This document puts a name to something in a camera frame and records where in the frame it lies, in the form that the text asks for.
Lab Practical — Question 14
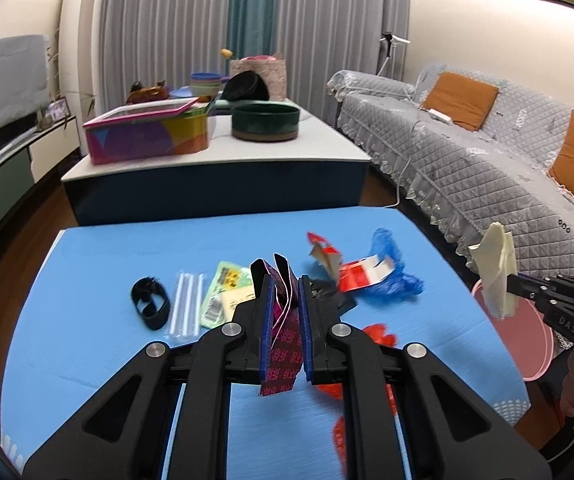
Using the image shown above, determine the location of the blue tablecloth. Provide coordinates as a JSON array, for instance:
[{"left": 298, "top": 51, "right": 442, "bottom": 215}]
[{"left": 0, "top": 207, "right": 530, "bottom": 468}]

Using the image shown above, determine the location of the black elastic band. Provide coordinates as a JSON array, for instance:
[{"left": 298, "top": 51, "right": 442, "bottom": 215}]
[{"left": 130, "top": 276, "right": 170, "bottom": 330}]

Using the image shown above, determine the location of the blue plastic bag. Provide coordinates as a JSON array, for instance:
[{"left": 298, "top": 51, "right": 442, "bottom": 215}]
[{"left": 357, "top": 228, "right": 424, "bottom": 304}]

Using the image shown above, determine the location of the cream paper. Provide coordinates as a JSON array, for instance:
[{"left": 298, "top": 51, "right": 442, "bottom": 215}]
[{"left": 468, "top": 222, "right": 517, "bottom": 320}]

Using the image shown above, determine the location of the small photo frame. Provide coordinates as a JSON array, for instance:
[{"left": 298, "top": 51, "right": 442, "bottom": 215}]
[{"left": 43, "top": 96, "right": 71, "bottom": 124}]

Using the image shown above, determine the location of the white standing air conditioner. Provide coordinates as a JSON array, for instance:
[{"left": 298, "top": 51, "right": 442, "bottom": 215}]
[{"left": 58, "top": 0, "right": 102, "bottom": 156}]

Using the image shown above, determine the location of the green snack packet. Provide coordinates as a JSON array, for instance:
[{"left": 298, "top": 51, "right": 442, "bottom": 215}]
[{"left": 200, "top": 261, "right": 255, "bottom": 330}]

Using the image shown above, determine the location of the pink trash bin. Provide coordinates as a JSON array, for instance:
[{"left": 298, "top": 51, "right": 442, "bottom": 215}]
[{"left": 472, "top": 281, "right": 554, "bottom": 382}]

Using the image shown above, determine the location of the pink woven basket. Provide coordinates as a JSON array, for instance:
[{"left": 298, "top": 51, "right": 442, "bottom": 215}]
[{"left": 229, "top": 53, "right": 287, "bottom": 101}]

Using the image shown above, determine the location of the black bowl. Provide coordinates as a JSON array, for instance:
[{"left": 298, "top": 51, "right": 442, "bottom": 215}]
[{"left": 221, "top": 70, "right": 270, "bottom": 102}]

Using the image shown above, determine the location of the white blue coffee table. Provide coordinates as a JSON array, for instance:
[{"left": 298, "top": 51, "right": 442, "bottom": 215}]
[{"left": 61, "top": 110, "right": 371, "bottom": 226}]

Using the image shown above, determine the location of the orange cushion far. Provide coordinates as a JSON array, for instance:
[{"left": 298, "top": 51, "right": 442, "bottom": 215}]
[{"left": 421, "top": 72, "right": 499, "bottom": 131}]

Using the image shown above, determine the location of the white power cable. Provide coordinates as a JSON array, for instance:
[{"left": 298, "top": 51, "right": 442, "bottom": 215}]
[{"left": 366, "top": 109, "right": 449, "bottom": 209}]

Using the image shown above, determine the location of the dark green round bowl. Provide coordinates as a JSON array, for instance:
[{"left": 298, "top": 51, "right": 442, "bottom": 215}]
[{"left": 232, "top": 102, "right": 300, "bottom": 143}]

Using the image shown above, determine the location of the white floor lamp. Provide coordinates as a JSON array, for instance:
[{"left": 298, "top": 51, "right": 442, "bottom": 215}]
[{"left": 376, "top": 32, "right": 411, "bottom": 77}]

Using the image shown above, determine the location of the magenta patterned wrapper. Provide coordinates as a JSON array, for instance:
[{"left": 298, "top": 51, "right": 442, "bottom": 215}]
[{"left": 250, "top": 252, "right": 303, "bottom": 396}]

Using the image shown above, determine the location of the grey quilted sofa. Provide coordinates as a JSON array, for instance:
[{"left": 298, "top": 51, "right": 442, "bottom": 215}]
[{"left": 327, "top": 64, "right": 574, "bottom": 278}]

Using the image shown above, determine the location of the black crumpled wrapper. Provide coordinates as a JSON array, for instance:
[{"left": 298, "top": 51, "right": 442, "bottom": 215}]
[{"left": 310, "top": 280, "right": 357, "bottom": 316}]

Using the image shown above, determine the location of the grey covered television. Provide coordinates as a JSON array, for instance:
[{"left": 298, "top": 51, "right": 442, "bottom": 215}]
[{"left": 0, "top": 35, "right": 50, "bottom": 128}]

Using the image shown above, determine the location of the red white carton piece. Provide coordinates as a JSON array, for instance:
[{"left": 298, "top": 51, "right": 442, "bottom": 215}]
[{"left": 307, "top": 232, "right": 392, "bottom": 292}]

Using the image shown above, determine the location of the grey curtain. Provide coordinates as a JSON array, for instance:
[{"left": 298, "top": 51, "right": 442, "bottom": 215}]
[{"left": 99, "top": 0, "right": 409, "bottom": 122}]

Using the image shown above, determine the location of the clear straw packet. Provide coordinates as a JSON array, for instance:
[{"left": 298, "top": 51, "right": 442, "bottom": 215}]
[{"left": 167, "top": 272, "right": 206, "bottom": 344}]

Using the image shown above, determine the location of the teal curtain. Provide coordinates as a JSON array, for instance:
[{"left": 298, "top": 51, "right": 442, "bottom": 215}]
[{"left": 225, "top": 0, "right": 276, "bottom": 69}]

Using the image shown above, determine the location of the red plastic wrapper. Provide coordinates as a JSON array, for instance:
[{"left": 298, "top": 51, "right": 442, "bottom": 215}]
[{"left": 314, "top": 323, "right": 404, "bottom": 479}]

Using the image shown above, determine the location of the stack of coloured bowls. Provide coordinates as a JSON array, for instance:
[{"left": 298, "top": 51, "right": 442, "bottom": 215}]
[{"left": 189, "top": 72, "right": 223, "bottom": 98}]

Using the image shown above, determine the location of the colourful storage box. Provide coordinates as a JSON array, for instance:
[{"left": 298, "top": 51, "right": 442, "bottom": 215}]
[{"left": 83, "top": 98, "right": 212, "bottom": 165}]

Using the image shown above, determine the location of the white green TV cabinet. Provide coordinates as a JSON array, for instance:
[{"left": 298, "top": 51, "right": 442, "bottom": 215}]
[{"left": 0, "top": 116, "right": 80, "bottom": 222}]

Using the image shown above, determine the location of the brown ornament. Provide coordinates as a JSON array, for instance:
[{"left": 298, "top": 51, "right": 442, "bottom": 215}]
[{"left": 126, "top": 80, "right": 170, "bottom": 105}]

